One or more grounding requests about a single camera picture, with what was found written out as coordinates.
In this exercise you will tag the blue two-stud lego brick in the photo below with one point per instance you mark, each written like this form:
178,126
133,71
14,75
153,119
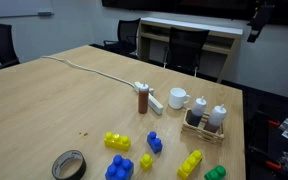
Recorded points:
155,143

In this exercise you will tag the white power strip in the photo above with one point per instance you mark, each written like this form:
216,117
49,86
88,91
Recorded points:
155,104

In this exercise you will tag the grey whiteboard eraser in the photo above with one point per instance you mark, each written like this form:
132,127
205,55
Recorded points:
45,13

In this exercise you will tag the white ceramic mug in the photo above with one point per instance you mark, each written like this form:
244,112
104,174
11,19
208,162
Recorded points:
176,99

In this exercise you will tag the blue four-stud lego brick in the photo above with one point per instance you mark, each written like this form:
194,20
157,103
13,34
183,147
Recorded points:
119,168

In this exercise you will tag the white wall whiteboard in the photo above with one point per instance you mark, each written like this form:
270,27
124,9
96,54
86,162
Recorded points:
14,6

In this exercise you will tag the black wall screen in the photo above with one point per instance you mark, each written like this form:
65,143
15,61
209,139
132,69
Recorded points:
184,6

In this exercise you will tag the reddish-brown sauce squeeze bottle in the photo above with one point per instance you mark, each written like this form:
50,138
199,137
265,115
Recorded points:
215,118

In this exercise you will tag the long yellow lego brick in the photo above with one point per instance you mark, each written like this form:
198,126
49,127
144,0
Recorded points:
189,165

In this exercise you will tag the black mounted device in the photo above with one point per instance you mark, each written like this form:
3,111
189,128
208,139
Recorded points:
260,20

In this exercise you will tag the yellow one-stud lego brick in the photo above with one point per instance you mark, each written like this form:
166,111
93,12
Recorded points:
146,162

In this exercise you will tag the green lego brick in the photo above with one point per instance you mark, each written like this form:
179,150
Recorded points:
215,173

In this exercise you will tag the yellow three-stud lego brick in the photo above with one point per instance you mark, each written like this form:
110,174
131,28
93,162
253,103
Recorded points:
117,141

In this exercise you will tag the grey plug on strip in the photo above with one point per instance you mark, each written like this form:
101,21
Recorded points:
151,91

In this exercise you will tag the dark sauce squeeze bottle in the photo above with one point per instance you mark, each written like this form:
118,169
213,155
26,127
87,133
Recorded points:
197,110

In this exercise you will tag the small wooden crate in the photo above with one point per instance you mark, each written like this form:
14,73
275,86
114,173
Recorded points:
200,132

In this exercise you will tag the brown sauce squeeze bottle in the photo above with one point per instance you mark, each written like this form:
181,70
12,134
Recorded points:
143,100

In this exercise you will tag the black tape roll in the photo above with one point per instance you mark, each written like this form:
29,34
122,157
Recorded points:
58,166

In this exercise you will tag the beige console shelf table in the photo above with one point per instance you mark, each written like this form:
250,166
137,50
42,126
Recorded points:
224,31

